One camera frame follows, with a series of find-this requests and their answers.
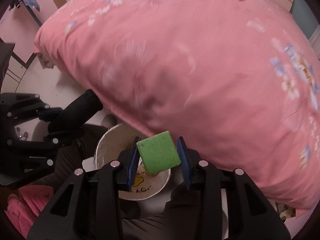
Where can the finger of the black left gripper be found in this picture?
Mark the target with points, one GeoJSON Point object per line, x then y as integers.
{"type": "Point", "coordinates": [63, 137]}
{"type": "Point", "coordinates": [21, 107]}

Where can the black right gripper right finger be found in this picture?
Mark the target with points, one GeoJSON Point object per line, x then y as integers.
{"type": "Point", "coordinates": [250, 214]}

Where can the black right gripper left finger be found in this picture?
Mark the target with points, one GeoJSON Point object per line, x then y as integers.
{"type": "Point", "coordinates": [85, 207]}

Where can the green foam cube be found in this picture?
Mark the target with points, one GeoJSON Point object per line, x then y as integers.
{"type": "Point", "coordinates": [158, 153]}

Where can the black sock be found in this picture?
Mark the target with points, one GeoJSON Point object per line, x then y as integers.
{"type": "Point", "coordinates": [82, 109]}

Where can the white trash bin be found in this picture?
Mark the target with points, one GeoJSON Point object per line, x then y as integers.
{"type": "Point", "coordinates": [119, 143]}

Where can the dark trouser leg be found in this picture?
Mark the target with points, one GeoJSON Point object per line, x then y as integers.
{"type": "Point", "coordinates": [178, 219]}

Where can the pink floral bed cover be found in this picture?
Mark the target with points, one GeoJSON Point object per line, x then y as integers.
{"type": "Point", "coordinates": [237, 79]}

